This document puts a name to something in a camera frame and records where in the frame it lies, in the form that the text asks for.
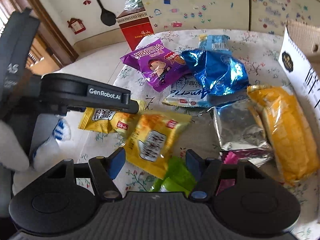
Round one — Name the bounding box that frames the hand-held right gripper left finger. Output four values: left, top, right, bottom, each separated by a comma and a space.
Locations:
45, 147, 126, 201

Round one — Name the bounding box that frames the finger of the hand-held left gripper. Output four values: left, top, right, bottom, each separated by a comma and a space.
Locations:
67, 85, 140, 115

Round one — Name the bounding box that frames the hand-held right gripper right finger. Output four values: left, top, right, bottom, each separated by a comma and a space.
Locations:
185, 149, 269, 202

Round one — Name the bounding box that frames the small yellow snack packet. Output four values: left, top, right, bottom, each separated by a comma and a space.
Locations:
78, 99, 146, 133

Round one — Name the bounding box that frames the purple cartoon snack packet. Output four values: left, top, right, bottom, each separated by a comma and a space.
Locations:
120, 37, 192, 92

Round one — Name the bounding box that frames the silver foil snack packet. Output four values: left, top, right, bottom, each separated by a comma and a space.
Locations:
213, 101, 273, 156

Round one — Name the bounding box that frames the blue foil snack packet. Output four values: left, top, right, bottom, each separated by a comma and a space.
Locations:
180, 49, 250, 96

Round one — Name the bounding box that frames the cardboard box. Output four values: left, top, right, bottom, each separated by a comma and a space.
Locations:
277, 19, 320, 122

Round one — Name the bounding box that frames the green snack packet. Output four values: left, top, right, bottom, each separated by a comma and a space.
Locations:
149, 156, 197, 193

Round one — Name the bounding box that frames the magenta snack packet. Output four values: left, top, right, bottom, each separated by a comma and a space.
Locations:
216, 149, 274, 196

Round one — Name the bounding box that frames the large yellow snack packet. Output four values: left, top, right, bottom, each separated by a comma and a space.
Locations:
122, 113, 192, 173

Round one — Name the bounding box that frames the white and blue snack packet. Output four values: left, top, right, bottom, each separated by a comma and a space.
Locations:
161, 76, 215, 108

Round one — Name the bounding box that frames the red gift box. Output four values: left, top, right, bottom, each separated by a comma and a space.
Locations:
116, 9, 153, 51

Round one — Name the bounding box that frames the orange bread packet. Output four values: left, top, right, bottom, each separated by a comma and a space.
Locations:
247, 84, 313, 183

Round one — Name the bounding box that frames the light blue snack packet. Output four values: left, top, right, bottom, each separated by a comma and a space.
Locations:
198, 34, 231, 51

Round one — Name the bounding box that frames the floral tablecloth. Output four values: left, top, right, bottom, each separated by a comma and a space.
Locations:
72, 29, 320, 240

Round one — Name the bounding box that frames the wooden door frame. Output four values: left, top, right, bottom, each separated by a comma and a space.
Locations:
0, 0, 80, 76

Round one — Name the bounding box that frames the red house wall decal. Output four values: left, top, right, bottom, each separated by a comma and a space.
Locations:
67, 17, 86, 35

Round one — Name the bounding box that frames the black vase wall decal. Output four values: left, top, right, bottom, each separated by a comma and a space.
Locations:
78, 0, 117, 27

